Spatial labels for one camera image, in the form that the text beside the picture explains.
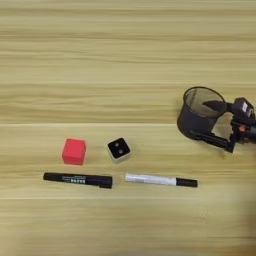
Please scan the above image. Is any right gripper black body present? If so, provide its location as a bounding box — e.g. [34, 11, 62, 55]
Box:
[229, 114, 256, 146]

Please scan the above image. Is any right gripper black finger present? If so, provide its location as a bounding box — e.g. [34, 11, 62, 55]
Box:
[202, 99, 236, 117]
[188, 122, 239, 154]

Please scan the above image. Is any black mesh pen cup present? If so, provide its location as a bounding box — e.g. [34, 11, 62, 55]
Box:
[176, 86, 228, 142]

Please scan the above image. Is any white marker black cap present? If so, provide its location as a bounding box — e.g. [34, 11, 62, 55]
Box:
[124, 172, 199, 188]

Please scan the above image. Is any black marker pen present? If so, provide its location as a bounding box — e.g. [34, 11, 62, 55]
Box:
[42, 171, 114, 190]

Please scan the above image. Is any small black box white label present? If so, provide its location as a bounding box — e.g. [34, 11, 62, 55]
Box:
[232, 97, 256, 118]

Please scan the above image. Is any white die black dotted face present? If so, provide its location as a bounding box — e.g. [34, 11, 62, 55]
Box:
[107, 137, 132, 164]

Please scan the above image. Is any red cube block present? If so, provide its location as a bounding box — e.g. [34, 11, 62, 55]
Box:
[61, 138, 87, 166]

